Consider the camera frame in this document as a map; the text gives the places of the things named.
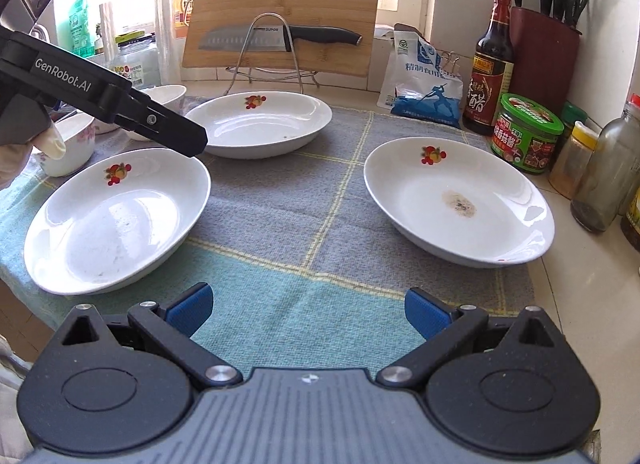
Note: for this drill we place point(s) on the white bowl with pink flowers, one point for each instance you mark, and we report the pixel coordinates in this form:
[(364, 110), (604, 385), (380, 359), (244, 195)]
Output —
[(77, 131)]

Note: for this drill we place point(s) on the plastic wrap roll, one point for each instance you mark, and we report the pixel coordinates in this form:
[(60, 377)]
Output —
[(165, 40)]

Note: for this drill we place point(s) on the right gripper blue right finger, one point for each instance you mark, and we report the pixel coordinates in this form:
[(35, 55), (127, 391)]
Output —
[(447, 332)]

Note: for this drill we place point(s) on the dark red knife block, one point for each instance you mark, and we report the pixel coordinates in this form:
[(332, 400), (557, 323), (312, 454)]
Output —
[(545, 52)]

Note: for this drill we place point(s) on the grey blue checked towel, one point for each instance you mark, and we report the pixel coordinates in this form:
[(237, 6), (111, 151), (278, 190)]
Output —
[(306, 270)]

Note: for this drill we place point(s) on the clear glass bottle red cap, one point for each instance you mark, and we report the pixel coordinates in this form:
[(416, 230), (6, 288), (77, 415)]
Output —
[(610, 173)]

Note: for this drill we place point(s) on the green detergent bottle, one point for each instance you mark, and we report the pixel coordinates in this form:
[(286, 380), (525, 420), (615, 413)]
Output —
[(82, 43)]

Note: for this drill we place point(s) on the green lid sauce jar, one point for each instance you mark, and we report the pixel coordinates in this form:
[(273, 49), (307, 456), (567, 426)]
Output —
[(525, 133)]

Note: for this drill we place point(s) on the green lid small jar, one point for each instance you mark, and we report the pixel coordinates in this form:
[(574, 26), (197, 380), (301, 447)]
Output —
[(571, 114)]

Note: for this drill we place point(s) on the white plate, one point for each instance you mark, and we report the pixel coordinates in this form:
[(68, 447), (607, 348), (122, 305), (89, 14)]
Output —
[(262, 124), (115, 222), (459, 203)]

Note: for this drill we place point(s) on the gloved left hand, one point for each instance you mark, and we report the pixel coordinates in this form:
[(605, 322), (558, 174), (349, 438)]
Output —
[(14, 157)]

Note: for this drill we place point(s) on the large glass jar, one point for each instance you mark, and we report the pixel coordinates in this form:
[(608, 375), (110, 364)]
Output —
[(137, 60)]

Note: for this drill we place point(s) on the bamboo cutting board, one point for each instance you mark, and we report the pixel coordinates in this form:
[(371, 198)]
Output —
[(340, 58)]

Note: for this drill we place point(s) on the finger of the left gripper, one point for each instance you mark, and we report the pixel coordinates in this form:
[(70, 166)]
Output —
[(134, 111)]

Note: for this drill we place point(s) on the dark vinegar bottle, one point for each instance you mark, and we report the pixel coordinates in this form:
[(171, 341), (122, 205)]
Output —
[(491, 71)]

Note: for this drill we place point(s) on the yellow lid spice jar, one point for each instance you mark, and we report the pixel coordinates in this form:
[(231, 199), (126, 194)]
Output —
[(572, 161)]

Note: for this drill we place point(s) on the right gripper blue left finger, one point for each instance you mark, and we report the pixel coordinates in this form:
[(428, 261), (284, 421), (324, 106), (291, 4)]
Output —
[(166, 331)]

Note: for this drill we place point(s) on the black handled santoku knife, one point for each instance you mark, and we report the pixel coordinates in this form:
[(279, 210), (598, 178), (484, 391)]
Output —
[(273, 37)]

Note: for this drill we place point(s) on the white blue salt bag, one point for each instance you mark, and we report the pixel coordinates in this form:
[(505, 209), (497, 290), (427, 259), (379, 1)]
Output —
[(417, 83)]

